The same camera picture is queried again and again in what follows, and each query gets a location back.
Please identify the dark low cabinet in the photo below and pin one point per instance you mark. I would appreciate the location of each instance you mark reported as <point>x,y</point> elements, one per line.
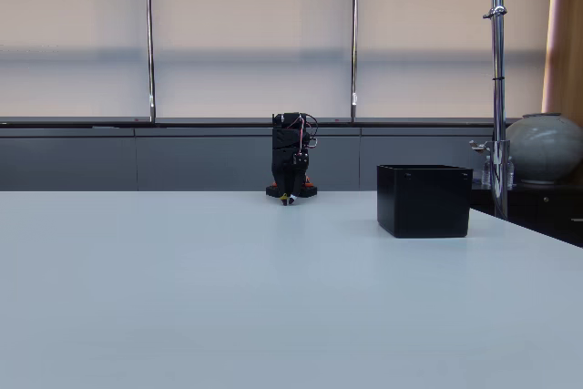
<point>546,211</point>

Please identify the clear plastic water bottle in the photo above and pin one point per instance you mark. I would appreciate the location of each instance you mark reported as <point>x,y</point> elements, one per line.
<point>510,172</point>
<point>487,172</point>

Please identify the grey round ceramic vase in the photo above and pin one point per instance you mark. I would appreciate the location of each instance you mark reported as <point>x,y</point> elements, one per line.
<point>544,147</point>

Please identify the metal clamp on pole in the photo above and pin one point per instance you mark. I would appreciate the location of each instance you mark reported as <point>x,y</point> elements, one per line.
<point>480,146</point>

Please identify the black open box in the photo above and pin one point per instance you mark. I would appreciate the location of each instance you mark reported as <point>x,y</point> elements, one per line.
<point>423,202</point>

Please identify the brown wooden wall panel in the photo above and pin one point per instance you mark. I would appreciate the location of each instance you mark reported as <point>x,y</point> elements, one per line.
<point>565,43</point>

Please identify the grey window ledge cabinet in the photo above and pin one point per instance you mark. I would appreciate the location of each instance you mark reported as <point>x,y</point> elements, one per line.
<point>182,156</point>

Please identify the beige roller blind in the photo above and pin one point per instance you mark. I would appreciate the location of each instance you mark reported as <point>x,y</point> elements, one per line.
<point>423,20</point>
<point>250,20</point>
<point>73,20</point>

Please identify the chrome stand pole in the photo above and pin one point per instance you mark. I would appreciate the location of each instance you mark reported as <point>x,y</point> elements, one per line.
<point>498,88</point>

